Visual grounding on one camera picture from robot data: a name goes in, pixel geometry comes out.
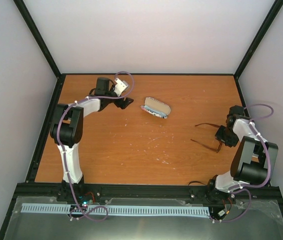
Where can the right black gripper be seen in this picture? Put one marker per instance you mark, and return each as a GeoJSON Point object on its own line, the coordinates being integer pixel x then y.
{"type": "Point", "coordinates": [218, 134]}

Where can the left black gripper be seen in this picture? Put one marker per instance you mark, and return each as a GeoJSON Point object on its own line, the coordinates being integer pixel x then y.
{"type": "Point", "coordinates": [124, 103]}

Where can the brown tinted sunglasses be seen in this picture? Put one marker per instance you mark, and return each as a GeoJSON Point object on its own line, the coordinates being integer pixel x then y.
{"type": "Point", "coordinates": [205, 136]}

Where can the flag print glasses case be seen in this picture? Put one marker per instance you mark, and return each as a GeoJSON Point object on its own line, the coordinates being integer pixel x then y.
{"type": "Point", "coordinates": [154, 104]}

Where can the light blue cleaning cloth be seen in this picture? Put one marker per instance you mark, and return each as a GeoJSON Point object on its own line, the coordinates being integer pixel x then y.
{"type": "Point", "coordinates": [156, 113]}

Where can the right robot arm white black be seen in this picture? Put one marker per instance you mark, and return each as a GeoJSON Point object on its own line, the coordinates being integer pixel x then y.
{"type": "Point", "coordinates": [254, 159]}

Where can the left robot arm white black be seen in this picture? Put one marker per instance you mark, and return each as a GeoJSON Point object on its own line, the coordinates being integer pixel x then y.
{"type": "Point", "coordinates": [68, 124]}

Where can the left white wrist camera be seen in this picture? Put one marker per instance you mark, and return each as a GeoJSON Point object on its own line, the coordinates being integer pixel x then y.
{"type": "Point", "coordinates": [120, 86]}

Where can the black mounting rail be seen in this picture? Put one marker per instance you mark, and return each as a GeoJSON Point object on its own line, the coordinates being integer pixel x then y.
{"type": "Point", "coordinates": [194, 194]}

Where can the black aluminium frame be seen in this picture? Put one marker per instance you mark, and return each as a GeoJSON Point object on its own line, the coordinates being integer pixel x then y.
{"type": "Point", "coordinates": [60, 80]}

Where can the light blue slotted cable duct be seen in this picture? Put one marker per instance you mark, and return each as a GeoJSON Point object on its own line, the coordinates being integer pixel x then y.
{"type": "Point", "coordinates": [120, 210]}

